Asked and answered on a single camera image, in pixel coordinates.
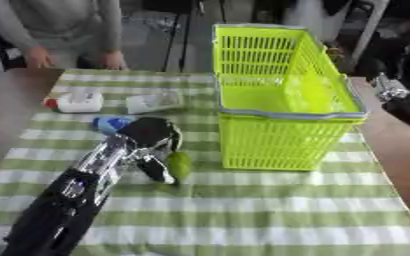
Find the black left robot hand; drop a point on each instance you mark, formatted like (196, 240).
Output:
(148, 132)

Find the blue and white bottle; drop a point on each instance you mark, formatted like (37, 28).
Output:
(110, 124)

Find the clear plastic package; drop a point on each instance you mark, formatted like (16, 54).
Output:
(155, 101)

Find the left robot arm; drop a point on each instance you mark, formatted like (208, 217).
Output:
(74, 196)

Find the person's left hand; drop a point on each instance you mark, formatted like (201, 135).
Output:
(114, 60)

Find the green plastic basket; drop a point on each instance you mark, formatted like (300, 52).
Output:
(284, 100)

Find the person's right hand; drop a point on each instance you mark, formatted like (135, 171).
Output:
(38, 57)

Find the person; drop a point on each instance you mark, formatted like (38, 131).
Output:
(57, 26)

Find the green toy fruit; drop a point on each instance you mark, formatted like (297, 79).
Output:
(180, 165)

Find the white box with red cap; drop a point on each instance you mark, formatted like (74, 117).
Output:
(77, 101)

